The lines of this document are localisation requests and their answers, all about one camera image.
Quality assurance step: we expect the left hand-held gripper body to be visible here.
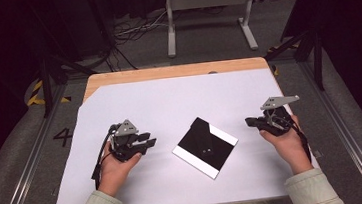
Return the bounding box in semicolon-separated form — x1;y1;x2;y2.
107;118;149;164

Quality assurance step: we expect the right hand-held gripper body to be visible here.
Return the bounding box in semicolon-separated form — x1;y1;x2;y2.
258;94;305;139

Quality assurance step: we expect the black and white folding case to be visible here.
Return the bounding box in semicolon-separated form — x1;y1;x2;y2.
169;113;244;185

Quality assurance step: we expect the person's left hand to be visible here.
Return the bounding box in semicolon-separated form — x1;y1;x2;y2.
94;139;147;200

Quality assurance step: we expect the person's right hand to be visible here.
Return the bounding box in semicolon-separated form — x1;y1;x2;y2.
257;113;315;179

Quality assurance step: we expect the white paper sheet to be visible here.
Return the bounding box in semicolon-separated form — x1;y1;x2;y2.
38;64;323;204

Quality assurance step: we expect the black tripod stand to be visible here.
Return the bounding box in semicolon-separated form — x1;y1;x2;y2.
27;0;104;120
261;22;328;97

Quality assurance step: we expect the yellow black striped tape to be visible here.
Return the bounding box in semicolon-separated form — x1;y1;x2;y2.
23;77;73;108

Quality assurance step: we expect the left hand-held gripper cable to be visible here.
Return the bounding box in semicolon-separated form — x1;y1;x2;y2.
86;123;125;192

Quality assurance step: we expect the hand-held gripper cable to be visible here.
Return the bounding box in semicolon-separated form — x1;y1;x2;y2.
86;123;125;192
283;113;313;166

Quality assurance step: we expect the right hand-held gripper cable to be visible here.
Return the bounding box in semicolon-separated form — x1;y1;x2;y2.
283;113;313;166

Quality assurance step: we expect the aluminium floor rail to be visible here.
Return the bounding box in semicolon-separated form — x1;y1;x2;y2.
0;83;79;204
297;54;362;204

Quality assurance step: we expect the bundle of floor cables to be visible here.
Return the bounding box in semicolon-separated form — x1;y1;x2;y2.
106;8;174;72

